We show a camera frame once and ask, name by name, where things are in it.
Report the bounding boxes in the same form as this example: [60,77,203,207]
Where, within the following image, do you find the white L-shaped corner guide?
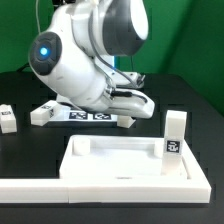
[0,144,211,203]

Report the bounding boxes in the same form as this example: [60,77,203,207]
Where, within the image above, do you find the white cable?
[35,0,43,34]

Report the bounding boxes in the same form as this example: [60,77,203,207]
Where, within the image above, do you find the white desk top tray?
[59,134,194,181]

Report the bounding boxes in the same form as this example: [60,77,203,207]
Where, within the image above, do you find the fiducial marker plate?
[50,106,128,123]

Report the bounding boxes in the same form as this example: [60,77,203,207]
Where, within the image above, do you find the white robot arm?
[29,0,155,119]

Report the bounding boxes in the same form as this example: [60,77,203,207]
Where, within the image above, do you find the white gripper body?
[78,87,156,120]

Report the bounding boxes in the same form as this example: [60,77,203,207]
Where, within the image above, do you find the black cable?
[14,62,31,73]

